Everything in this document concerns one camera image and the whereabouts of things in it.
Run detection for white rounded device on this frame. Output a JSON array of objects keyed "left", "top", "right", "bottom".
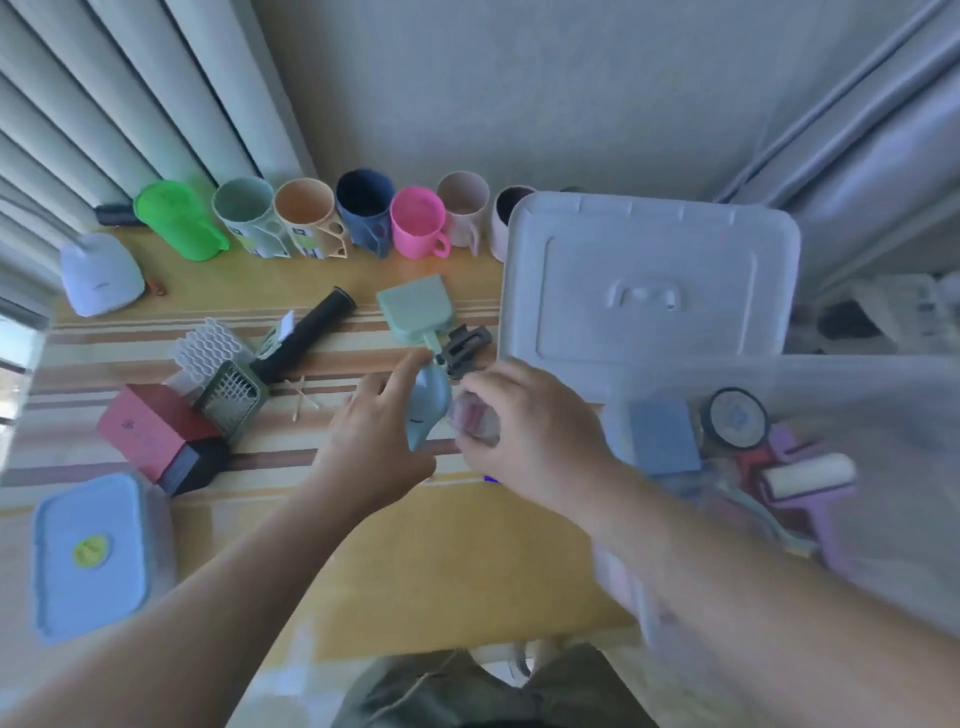
[{"left": 59, "top": 231, "right": 147, "bottom": 319}]

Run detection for clear plastic storage box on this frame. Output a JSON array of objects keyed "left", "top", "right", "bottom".
[{"left": 591, "top": 351, "right": 960, "bottom": 728}]

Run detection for person's right forearm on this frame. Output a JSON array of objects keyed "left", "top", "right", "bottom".
[{"left": 585, "top": 465, "right": 960, "bottom": 728}]

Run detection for mint green dustpan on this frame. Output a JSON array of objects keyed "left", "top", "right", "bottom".
[{"left": 375, "top": 273, "right": 457, "bottom": 355}]

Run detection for black plastic clip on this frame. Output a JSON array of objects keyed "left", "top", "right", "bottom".
[{"left": 441, "top": 323, "right": 495, "bottom": 379}]

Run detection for white mug dark inside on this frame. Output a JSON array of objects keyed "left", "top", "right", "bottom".
[{"left": 490, "top": 184, "right": 538, "bottom": 264}]

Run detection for grey curtain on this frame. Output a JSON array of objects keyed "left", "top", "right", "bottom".
[{"left": 714, "top": 0, "right": 960, "bottom": 301}]

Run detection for blue lidded food container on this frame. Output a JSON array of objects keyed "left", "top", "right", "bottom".
[{"left": 30, "top": 471, "right": 178, "bottom": 647}]

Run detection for cotton swabs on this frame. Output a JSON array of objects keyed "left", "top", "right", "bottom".
[{"left": 283, "top": 377, "right": 322, "bottom": 415}]

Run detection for person's left hand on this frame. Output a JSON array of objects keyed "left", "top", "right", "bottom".
[{"left": 311, "top": 348, "right": 451, "bottom": 520}]

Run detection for white honeycomb organizer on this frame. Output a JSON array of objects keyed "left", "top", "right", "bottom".
[{"left": 169, "top": 317, "right": 253, "bottom": 393}]

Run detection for round black-rimmed mirror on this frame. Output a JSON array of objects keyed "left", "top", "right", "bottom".
[{"left": 700, "top": 387, "right": 772, "bottom": 452}]

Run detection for light blue whale-shaped holder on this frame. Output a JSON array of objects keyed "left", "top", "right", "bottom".
[{"left": 405, "top": 363, "right": 453, "bottom": 453}]

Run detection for person's left forearm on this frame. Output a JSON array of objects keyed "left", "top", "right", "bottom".
[{"left": 0, "top": 468, "right": 376, "bottom": 728}]

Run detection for small clear pink bottle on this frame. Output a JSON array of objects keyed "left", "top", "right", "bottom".
[{"left": 448, "top": 390, "right": 501, "bottom": 444}]

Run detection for beige orange mug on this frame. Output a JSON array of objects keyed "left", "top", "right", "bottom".
[{"left": 273, "top": 177, "right": 351, "bottom": 261}]

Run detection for pink red cardboard box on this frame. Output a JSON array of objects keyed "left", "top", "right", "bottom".
[{"left": 95, "top": 383, "right": 224, "bottom": 486}]

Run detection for blue sponge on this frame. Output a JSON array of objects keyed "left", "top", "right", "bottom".
[{"left": 627, "top": 396, "right": 704, "bottom": 478}]

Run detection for white paper tag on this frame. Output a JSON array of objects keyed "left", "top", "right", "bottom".
[{"left": 255, "top": 309, "right": 297, "bottom": 358}]

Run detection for navy blue mug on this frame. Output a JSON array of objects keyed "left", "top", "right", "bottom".
[{"left": 334, "top": 168, "right": 397, "bottom": 259}]

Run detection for pale pink mug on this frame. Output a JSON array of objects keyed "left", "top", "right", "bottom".
[{"left": 436, "top": 171, "right": 492, "bottom": 257}]

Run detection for black box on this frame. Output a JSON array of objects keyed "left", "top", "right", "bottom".
[{"left": 158, "top": 438, "right": 233, "bottom": 498}]

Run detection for purple lint roller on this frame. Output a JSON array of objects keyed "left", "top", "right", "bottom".
[{"left": 738, "top": 422, "right": 861, "bottom": 580}]

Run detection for bright green plastic cup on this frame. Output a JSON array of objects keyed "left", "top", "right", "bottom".
[{"left": 133, "top": 179, "right": 231, "bottom": 263}]

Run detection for white storage box lid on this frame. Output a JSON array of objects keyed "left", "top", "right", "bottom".
[{"left": 496, "top": 190, "right": 803, "bottom": 402}]

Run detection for hot pink mug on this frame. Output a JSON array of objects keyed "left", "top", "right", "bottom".
[{"left": 389, "top": 186, "right": 453, "bottom": 261}]

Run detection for person's olive trousers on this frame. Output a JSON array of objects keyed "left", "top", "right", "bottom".
[{"left": 330, "top": 643, "right": 661, "bottom": 728}]

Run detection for pale green mug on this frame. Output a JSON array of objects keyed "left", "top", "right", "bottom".
[{"left": 212, "top": 176, "right": 291, "bottom": 261}]

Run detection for person's right hand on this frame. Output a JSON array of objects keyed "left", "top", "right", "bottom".
[{"left": 450, "top": 358, "right": 625, "bottom": 528}]

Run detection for black tube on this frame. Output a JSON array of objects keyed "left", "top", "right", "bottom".
[{"left": 250, "top": 286, "right": 359, "bottom": 384}]

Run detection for white pleated curtain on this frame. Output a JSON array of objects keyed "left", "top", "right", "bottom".
[{"left": 0, "top": 0, "right": 318, "bottom": 331}]

